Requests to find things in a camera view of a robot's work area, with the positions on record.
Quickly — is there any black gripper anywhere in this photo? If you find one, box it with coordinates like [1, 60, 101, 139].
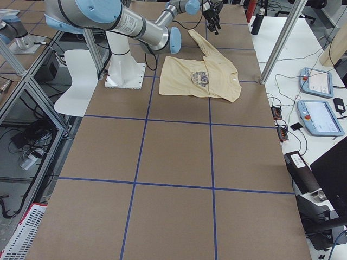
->
[202, 6, 220, 35]

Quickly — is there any cream long-sleeve graphic shirt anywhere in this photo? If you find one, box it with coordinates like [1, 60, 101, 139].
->
[159, 29, 241, 102]

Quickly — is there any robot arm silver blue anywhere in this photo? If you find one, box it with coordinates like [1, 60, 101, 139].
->
[45, 1, 223, 54]

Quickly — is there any black water bottle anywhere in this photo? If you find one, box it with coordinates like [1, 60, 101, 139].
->
[250, 8, 266, 35]

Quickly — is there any far orange circuit board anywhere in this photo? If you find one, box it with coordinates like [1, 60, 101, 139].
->
[271, 106, 282, 120]

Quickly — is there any orange circuit board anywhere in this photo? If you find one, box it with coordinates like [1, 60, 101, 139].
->
[277, 125, 289, 142]
[271, 106, 282, 120]

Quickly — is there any far blue teach pendant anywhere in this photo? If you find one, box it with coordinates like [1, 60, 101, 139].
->
[299, 67, 333, 99]

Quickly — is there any blue teach pendant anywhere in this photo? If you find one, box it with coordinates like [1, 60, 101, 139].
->
[299, 67, 333, 99]
[297, 100, 345, 137]

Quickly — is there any near orange circuit board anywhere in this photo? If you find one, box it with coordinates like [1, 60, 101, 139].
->
[277, 125, 289, 142]

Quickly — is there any black small square pad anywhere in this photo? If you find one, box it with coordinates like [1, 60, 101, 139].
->
[290, 122, 303, 131]

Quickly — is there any near blue teach pendant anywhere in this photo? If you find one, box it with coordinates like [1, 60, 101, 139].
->
[297, 100, 345, 137]

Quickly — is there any black power adapter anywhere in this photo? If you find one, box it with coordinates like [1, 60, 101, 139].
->
[333, 97, 346, 113]

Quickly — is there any white plastic chair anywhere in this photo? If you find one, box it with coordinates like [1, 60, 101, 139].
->
[54, 49, 98, 117]

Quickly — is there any black monitor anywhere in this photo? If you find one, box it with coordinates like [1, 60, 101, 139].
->
[310, 138, 346, 216]

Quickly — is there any white power strip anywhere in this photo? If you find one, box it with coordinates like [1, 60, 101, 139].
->
[20, 154, 38, 170]

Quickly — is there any white perforated basket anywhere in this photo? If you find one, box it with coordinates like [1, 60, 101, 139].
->
[1, 203, 47, 260]

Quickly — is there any aluminium frame post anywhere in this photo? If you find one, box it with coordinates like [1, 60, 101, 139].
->
[260, 0, 307, 85]

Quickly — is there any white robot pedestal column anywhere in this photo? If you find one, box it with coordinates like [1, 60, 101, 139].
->
[105, 31, 146, 89]

